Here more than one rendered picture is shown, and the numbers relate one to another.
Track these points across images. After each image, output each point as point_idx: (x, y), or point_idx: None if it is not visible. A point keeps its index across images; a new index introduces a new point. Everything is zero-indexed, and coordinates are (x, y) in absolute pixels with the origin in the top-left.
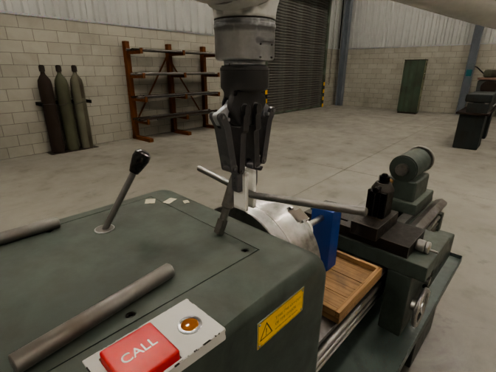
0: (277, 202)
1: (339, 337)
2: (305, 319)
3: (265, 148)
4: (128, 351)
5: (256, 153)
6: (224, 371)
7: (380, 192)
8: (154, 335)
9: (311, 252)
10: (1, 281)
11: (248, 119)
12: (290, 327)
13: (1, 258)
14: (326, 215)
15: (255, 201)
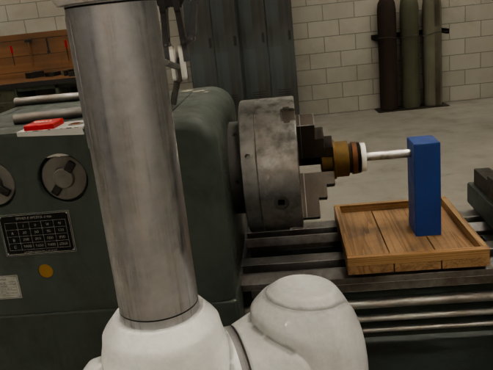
0: (281, 101)
1: (383, 316)
2: (180, 172)
3: (191, 28)
4: (40, 121)
5: (180, 31)
6: (86, 158)
7: None
8: (55, 120)
9: (199, 117)
10: (57, 109)
11: (163, 1)
12: None
13: (72, 103)
14: (411, 150)
15: (183, 73)
